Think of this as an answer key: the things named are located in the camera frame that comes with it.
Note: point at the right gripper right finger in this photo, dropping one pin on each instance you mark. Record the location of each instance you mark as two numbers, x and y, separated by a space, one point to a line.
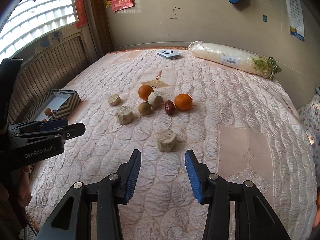
198 176

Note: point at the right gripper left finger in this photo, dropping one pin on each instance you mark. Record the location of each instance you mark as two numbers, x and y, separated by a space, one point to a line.
128 173

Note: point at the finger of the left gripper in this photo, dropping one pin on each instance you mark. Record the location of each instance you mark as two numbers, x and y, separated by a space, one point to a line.
38 126
71 131

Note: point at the brown longan fruit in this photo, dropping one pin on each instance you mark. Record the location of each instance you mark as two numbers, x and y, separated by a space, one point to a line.
48 112

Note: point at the dark red jujube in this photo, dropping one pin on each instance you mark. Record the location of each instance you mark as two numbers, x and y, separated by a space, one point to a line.
169 107

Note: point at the small orange tangerine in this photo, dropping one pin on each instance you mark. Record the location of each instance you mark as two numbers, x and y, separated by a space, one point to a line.
183 102

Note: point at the large orange with stem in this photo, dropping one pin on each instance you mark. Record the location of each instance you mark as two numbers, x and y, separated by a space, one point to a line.
144 91

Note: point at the left human hand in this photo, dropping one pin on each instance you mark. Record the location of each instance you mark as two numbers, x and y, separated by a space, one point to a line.
23 192

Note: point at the striped cardboard box tray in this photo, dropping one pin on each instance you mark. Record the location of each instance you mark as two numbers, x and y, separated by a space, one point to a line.
63 101

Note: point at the pink quilted bedspread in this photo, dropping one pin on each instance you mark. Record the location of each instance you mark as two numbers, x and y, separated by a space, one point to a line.
243 127

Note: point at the wrapped white daikon radish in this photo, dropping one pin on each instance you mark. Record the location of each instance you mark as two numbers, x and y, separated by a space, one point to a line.
242 60

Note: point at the white blue flat device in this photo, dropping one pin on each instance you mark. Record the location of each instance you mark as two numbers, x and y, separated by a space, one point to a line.
168 54

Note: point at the pile of clothes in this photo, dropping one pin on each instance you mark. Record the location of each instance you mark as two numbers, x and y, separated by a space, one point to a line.
309 116

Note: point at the eye chart poster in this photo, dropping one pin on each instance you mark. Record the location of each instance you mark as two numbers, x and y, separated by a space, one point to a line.
296 21

